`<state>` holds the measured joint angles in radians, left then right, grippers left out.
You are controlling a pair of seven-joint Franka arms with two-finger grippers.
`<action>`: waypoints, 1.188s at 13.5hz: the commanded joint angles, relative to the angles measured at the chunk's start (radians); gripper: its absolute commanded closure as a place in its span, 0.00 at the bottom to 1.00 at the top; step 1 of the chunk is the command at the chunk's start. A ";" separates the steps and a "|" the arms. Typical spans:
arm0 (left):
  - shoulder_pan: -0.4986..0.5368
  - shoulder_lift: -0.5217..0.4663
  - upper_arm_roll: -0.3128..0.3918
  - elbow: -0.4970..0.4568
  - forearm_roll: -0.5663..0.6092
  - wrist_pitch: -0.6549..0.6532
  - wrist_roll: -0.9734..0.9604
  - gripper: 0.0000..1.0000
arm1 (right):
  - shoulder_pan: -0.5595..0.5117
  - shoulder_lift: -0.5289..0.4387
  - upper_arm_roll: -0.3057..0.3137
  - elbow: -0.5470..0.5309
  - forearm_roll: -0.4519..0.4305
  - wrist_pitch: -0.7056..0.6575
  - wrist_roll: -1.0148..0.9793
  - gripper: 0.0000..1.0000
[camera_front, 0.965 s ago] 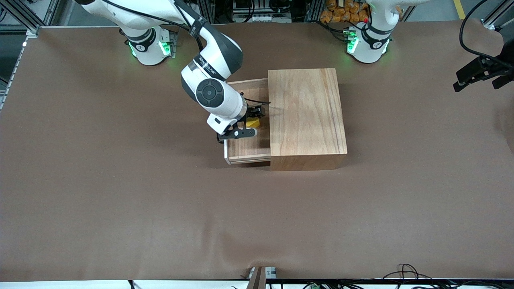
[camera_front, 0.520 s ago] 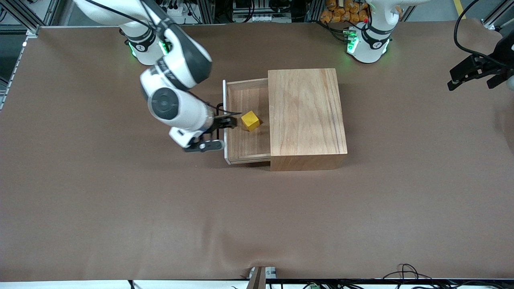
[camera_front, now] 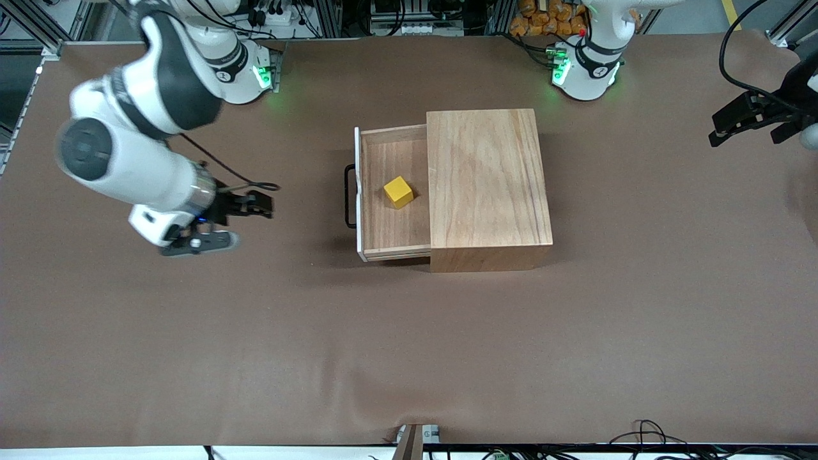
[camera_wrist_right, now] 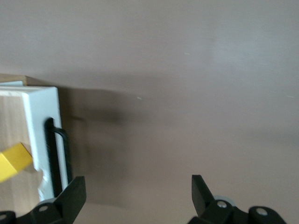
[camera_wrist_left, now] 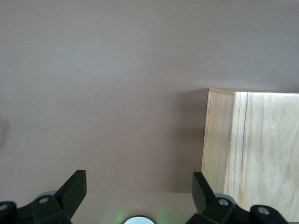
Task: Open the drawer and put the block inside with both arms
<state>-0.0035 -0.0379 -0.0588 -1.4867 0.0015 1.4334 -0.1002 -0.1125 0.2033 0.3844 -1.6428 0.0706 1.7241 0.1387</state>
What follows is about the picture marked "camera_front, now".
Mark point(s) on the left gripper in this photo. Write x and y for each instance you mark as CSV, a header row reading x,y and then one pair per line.
x,y
794,90

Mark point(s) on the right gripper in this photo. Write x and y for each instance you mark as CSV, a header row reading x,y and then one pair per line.
x,y
226,206

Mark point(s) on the yellow cube block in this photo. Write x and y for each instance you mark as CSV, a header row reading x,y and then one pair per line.
x,y
399,191

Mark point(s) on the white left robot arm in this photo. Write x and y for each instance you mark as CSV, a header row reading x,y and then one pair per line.
x,y
591,64

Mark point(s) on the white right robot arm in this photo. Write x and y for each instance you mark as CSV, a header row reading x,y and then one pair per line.
x,y
160,83

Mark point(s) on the white power strip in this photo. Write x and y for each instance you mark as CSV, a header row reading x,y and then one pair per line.
x,y
271,14

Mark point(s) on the brown table cloth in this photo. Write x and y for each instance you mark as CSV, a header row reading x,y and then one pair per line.
x,y
383,358

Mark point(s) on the orange bags pile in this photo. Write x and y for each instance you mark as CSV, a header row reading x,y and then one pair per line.
x,y
546,18

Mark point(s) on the wooden cabinet box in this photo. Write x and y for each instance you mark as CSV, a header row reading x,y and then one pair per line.
x,y
489,179

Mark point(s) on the aluminium profile rack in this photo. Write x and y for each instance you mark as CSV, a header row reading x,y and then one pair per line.
x,y
409,19

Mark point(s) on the aluminium frame post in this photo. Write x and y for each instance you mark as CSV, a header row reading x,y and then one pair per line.
x,y
38,29
792,29

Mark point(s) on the metal table clamp bracket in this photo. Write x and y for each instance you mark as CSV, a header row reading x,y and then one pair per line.
x,y
412,442

